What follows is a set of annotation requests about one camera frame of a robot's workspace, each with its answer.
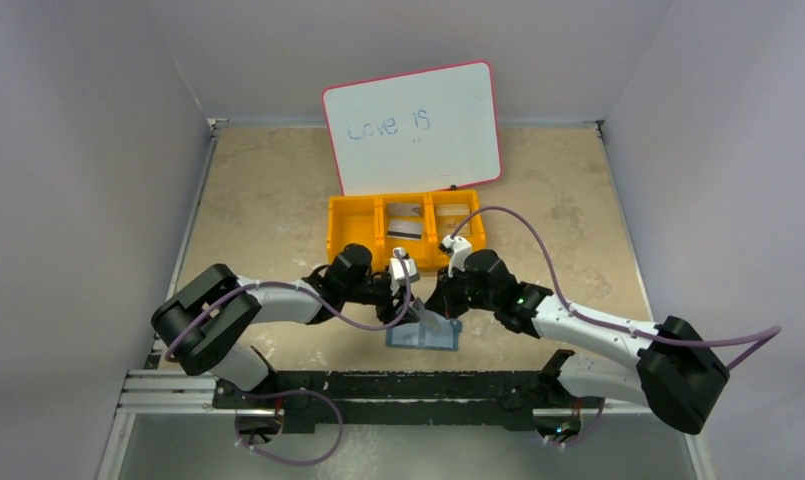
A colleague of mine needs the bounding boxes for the pink framed whiteboard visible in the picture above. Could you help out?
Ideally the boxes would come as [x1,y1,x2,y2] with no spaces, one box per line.
[322,60,502,196]

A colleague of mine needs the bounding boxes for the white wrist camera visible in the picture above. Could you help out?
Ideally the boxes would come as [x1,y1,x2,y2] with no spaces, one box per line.
[438,235,473,278]
[388,247,420,295]

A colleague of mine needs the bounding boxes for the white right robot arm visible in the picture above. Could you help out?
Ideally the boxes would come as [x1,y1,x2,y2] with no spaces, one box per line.
[425,250,730,435]

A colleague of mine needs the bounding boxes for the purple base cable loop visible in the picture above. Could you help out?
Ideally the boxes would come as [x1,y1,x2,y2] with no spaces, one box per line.
[234,389,345,467]

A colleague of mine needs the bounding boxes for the white VIP card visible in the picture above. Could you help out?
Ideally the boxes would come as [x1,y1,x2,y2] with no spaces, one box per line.
[386,219,424,241]

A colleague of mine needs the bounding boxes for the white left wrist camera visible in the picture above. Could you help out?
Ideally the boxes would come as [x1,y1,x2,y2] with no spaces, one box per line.
[388,247,420,295]

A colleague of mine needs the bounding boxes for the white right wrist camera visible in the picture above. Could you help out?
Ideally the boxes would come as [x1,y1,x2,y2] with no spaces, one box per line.
[438,235,473,278]

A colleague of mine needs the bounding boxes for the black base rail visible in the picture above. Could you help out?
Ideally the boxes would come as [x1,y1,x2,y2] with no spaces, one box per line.
[213,369,601,435]

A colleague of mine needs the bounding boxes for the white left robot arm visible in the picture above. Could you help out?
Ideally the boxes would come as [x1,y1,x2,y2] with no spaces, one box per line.
[150,243,419,391]

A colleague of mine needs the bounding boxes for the grey credit card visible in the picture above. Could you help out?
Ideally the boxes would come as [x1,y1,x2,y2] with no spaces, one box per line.
[386,202,423,218]

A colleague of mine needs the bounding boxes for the yellow middle bin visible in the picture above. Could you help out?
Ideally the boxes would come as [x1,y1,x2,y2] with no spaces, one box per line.
[377,193,431,271]

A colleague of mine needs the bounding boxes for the blue leather card holder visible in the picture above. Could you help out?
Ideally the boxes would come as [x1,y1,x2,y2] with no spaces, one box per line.
[385,317,463,352]

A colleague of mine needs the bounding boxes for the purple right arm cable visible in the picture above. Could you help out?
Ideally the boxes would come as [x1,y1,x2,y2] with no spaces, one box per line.
[446,205,783,372]

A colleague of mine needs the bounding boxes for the yellow left bin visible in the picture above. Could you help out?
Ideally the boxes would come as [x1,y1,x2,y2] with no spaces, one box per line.
[326,196,386,271]

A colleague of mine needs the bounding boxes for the yellow bin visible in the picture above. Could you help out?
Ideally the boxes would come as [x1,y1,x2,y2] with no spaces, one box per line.
[427,190,487,271]
[377,193,431,271]
[326,196,386,271]

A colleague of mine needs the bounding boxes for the cards in right bin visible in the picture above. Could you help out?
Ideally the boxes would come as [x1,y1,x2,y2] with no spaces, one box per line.
[435,204,471,238]

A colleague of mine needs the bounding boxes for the yellow right bin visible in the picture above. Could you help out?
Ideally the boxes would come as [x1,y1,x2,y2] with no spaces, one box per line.
[427,190,487,271]

